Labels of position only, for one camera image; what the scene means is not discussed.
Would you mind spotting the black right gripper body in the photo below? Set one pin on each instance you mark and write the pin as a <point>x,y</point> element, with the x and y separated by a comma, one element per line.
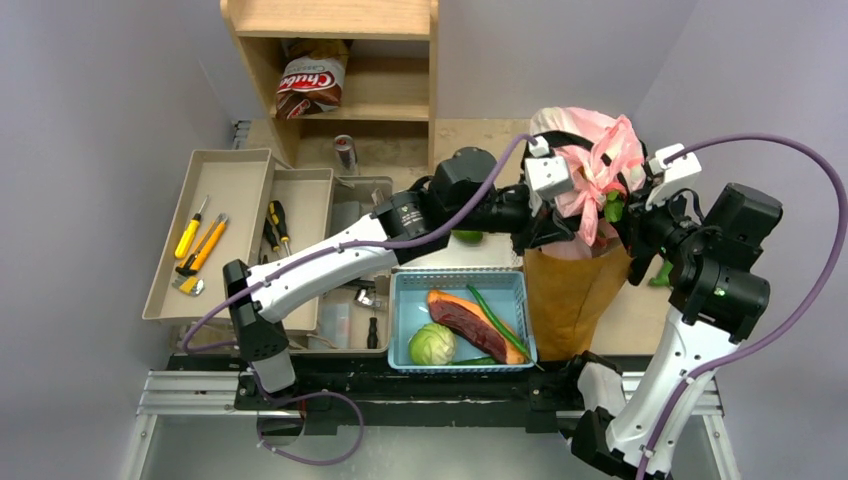
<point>638,221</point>

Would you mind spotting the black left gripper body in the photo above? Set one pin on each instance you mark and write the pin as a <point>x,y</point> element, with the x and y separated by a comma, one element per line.
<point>525,227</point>

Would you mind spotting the pink plastic grocery bag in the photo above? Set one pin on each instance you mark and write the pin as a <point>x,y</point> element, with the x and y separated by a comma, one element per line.
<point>613,160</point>

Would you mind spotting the brown Trader Joe's bag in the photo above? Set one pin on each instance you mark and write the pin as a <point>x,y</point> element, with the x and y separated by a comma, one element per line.
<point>568,297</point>

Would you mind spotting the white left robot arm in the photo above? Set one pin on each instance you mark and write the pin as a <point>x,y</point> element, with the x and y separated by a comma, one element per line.
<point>260,297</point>

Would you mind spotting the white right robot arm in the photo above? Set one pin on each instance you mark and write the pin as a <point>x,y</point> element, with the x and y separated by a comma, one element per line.
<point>714,305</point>

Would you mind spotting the green leafy vegetable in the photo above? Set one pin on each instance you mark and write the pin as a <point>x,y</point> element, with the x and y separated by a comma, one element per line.
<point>613,207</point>

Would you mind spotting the white perforated basket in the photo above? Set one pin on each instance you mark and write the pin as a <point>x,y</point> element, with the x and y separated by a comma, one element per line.
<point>490,255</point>

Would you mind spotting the orange green mango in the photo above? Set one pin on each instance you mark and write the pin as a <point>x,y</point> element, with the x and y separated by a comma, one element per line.
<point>468,237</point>

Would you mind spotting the blue perforated basket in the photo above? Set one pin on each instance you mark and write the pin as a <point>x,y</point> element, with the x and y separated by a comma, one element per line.
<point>503,290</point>

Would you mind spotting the long green bean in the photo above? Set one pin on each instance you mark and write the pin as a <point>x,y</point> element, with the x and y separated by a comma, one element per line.
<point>509,336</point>

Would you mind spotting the green cabbage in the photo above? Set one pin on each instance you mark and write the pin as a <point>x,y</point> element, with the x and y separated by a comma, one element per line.
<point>432,345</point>

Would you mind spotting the grey plastic case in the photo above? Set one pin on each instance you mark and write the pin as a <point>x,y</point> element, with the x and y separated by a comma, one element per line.
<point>343,215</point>

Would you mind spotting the wooden shelf unit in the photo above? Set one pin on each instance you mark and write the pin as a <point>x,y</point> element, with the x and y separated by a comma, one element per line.
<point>362,68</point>

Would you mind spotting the small black screwdriver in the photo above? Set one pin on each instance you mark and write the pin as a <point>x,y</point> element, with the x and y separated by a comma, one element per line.
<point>372,339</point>

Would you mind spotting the silver drink can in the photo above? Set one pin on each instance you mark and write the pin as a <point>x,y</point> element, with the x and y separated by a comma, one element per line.
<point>344,148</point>

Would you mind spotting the clear small parts box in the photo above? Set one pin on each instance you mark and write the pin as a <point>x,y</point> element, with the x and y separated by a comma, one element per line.
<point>335,324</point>

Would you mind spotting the beige toolbox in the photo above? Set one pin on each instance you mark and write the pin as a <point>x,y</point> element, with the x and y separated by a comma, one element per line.
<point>351,318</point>

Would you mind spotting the black yellow screwdriver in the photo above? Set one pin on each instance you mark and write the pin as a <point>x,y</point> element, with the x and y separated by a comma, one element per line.
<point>277,218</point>
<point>270,237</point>

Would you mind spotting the Chubs snack bag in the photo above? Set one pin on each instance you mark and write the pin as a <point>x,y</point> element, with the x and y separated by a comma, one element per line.
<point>313,78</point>

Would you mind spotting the beige toolbox tray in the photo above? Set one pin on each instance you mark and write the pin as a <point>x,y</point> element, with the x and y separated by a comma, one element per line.
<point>239,184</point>

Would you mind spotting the orange utility knife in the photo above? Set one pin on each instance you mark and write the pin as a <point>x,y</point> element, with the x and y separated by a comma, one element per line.
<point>196,260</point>

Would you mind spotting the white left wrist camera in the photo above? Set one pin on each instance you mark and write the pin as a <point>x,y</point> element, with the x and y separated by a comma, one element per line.
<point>547,174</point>

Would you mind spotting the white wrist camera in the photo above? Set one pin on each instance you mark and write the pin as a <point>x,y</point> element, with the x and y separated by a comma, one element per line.
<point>547,174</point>
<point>669,177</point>

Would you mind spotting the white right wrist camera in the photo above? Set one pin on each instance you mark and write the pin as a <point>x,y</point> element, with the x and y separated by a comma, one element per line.
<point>669,177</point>

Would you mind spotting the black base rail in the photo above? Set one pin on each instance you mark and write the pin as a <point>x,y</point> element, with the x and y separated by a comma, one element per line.
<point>335,392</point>

